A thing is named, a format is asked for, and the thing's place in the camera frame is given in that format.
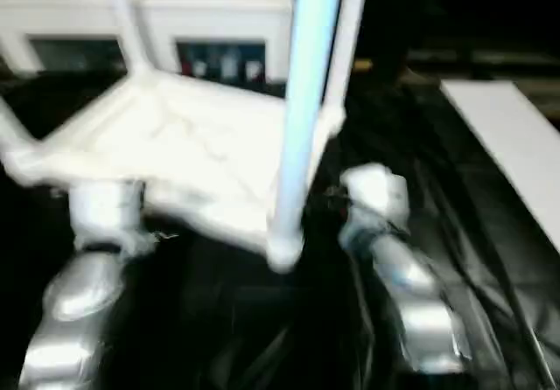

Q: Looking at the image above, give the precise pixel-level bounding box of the white plastic table top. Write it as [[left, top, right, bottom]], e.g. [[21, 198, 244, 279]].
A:
[[0, 68, 347, 273]]

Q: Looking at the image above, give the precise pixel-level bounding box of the black mat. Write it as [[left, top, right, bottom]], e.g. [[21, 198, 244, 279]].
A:
[[0, 70, 560, 390]]

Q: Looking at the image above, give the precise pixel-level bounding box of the white board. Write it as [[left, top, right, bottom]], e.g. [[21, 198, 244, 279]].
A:
[[439, 79, 560, 251]]

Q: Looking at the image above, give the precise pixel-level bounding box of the black bar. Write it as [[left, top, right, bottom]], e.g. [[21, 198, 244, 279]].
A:
[[406, 48, 560, 66]]

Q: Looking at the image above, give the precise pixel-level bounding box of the white cabinet with glass doors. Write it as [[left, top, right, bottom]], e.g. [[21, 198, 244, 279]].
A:
[[0, 0, 294, 85]]

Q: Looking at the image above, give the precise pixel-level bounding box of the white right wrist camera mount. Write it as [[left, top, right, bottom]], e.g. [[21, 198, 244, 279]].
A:
[[339, 164, 410, 251]]

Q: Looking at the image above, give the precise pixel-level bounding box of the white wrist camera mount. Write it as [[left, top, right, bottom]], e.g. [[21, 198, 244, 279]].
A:
[[67, 179, 154, 255], [339, 164, 410, 251]]

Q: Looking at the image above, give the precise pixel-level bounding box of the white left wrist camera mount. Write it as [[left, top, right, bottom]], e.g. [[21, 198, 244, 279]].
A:
[[67, 179, 154, 255]]

